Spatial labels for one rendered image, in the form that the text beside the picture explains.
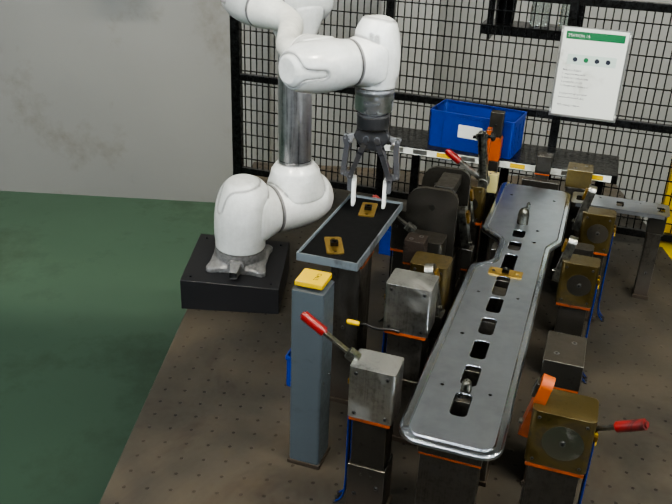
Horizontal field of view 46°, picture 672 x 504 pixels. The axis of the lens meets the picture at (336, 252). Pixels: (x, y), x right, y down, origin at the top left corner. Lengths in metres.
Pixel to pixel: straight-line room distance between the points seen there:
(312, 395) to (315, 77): 0.66
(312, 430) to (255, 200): 0.81
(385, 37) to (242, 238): 0.85
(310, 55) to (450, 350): 0.67
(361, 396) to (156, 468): 0.54
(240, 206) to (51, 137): 2.96
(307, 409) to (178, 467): 0.32
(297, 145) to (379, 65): 0.69
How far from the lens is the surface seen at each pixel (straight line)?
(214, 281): 2.34
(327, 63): 1.65
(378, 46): 1.73
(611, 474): 1.93
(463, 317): 1.80
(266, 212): 2.32
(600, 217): 2.35
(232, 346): 2.21
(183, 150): 4.90
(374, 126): 1.79
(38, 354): 3.59
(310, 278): 1.57
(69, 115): 5.04
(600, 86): 2.89
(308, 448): 1.78
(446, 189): 1.98
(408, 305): 1.69
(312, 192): 2.40
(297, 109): 2.33
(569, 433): 1.46
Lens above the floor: 1.90
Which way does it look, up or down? 26 degrees down
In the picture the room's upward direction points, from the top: 2 degrees clockwise
